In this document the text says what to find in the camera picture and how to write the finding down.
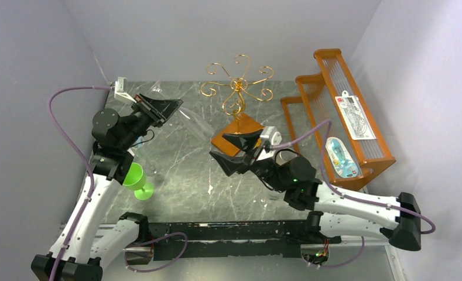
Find blue packaged item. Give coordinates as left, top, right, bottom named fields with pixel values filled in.
left=325, top=137, right=360, bottom=179

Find clear wine glass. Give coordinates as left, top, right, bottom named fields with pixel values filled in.
left=134, top=133, right=160, bottom=176
left=259, top=189, right=282, bottom=211
left=148, top=80, right=215, bottom=143

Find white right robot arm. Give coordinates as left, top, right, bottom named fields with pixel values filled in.
left=209, top=129, right=422, bottom=251

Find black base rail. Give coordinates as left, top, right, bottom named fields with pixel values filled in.
left=132, top=220, right=341, bottom=261

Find wooden tiered display shelf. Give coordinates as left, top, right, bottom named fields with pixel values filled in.
left=280, top=49, right=396, bottom=191

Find green plastic wine glass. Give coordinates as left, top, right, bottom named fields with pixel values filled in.
left=122, top=162, right=154, bottom=201

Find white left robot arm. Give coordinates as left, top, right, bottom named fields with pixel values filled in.
left=31, top=94, right=183, bottom=280

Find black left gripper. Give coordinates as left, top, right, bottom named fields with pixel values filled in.
left=120, top=92, right=184, bottom=150

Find gold wire wine glass rack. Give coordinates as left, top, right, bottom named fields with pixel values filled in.
left=200, top=54, right=274, bottom=156

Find white packaged ruler set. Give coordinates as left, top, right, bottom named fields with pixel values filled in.
left=335, top=90, right=377, bottom=141

